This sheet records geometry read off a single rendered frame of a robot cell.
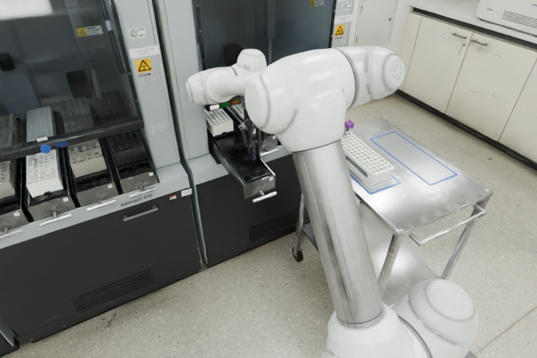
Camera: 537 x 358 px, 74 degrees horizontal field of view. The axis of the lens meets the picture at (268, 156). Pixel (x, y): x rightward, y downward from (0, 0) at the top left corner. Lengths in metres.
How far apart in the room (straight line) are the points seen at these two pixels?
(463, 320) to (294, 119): 0.56
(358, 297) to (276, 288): 1.26
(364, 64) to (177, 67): 0.83
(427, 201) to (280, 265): 1.01
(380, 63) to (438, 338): 0.58
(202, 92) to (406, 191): 0.79
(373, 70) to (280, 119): 0.21
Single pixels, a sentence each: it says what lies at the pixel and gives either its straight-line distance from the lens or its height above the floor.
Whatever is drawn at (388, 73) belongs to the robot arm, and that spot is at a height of 1.41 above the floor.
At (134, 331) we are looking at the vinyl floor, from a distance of 1.99.
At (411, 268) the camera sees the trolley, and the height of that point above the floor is 0.28.
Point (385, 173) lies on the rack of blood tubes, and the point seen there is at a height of 0.88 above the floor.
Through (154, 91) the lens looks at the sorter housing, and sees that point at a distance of 1.41.
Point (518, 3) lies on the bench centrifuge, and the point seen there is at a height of 1.08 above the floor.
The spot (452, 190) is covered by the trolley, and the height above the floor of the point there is 0.82.
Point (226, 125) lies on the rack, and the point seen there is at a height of 0.85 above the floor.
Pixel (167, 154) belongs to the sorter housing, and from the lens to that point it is 1.55.
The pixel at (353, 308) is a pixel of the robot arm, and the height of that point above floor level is 1.02.
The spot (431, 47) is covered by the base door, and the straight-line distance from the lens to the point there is 3.59.
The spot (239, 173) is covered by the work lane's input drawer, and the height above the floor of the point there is 0.81.
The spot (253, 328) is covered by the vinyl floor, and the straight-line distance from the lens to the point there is 1.90.
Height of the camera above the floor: 1.68
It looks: 37 degrees down
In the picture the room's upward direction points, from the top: straight up
